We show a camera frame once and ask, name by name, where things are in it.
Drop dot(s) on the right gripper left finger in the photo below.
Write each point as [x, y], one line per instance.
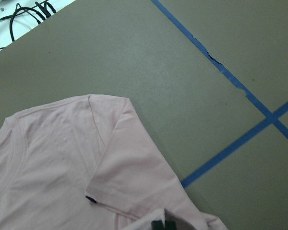
[157, 225]

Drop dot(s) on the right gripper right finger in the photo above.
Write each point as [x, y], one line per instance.
[170, 225]

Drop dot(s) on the pink Snoopy t-shirt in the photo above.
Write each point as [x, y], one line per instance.
[88, 163]

